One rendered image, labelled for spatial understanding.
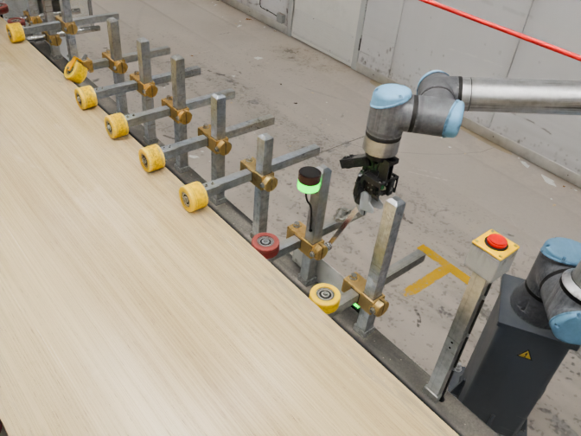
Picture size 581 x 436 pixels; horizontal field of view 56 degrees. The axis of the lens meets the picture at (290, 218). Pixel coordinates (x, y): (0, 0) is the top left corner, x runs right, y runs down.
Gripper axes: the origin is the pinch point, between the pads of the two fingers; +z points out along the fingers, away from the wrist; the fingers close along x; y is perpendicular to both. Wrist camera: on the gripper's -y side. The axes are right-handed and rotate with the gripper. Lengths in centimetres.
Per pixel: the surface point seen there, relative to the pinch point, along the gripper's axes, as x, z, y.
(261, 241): -23.6, 10.4, -14.5
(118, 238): -55, 10, -38
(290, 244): -13.9, 14.7, -12.6
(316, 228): -8.6, 8.2, -8.0
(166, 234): -44, 10, -32
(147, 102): -9, 11, -108
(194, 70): 16, 4, -112
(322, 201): -7.7, -1.0, -7.9
